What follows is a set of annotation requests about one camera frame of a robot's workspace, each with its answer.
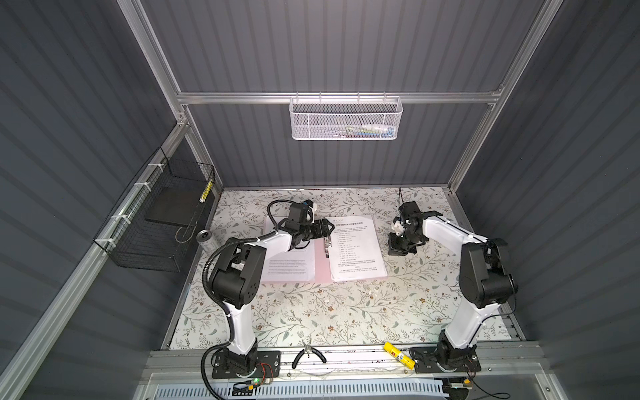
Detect pink file folder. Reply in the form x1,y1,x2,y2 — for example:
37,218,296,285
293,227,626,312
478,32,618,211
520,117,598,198
259,219,390,286

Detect printed paper sheet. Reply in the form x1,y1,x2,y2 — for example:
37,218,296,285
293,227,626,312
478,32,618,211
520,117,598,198
258,228,316,283
328,216,388,282

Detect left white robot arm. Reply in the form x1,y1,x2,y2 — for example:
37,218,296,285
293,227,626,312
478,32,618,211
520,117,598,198
201,199,335,377

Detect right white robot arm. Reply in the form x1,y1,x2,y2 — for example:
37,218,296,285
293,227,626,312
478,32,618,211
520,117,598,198
388,202,518,372

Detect metal folder clip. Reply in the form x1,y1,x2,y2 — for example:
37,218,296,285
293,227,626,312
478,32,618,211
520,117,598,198
323,236,332,258

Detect floral table mat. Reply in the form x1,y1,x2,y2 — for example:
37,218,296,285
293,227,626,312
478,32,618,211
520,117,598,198
168,187,513,351

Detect silver metal can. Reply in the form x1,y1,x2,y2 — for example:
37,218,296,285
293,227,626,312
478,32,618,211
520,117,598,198
196,229,220,255

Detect yellow marker in basket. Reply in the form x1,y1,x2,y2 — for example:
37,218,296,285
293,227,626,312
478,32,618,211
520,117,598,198
199,179,213,203

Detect yellow glue tube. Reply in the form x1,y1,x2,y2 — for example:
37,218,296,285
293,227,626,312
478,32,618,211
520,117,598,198
383,342,416,370

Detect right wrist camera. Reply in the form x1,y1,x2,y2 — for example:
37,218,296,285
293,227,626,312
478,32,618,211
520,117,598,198
392,219,405,236

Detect white wire mesh basket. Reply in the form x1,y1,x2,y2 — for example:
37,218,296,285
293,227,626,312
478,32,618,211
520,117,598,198
288,96,403,141

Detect black corrugated cable conduit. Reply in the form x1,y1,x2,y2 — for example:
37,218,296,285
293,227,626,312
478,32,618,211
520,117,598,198
199,199,301,400

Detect black handled pliers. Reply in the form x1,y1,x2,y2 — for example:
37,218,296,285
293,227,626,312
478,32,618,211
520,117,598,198
291,344,328,370

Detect black wire mesh basket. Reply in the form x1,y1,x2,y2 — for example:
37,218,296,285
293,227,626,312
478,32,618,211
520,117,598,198
94,151,216,273

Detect white perforated cable tray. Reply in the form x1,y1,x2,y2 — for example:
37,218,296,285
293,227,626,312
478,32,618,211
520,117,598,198
154,378,450,400

